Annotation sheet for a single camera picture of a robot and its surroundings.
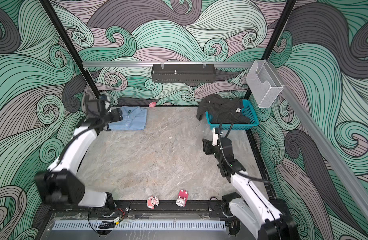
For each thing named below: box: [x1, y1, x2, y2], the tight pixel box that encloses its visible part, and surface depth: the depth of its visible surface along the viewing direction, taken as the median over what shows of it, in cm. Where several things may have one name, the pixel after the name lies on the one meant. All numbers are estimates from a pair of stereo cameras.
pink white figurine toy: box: [146, 195, 160, 209], surface depth 74 cm
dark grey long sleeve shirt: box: [196, 94, 251, 124], surface depth 113 cm
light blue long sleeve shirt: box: [108, 106, 148, 131], surface depth 110 cm
